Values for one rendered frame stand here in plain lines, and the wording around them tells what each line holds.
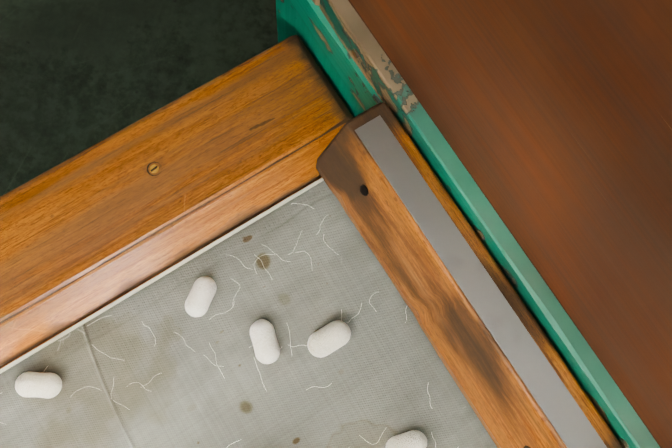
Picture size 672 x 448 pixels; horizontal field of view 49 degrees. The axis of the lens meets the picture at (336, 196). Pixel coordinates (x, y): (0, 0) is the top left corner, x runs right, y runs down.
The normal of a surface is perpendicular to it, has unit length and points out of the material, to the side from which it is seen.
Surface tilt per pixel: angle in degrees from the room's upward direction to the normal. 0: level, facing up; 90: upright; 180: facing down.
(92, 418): 0
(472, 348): 66
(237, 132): 0
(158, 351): 0
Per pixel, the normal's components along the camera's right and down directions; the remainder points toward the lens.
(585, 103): -0.84, 0.51
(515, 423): -0.75, 0.36
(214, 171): 0.05, -0.25
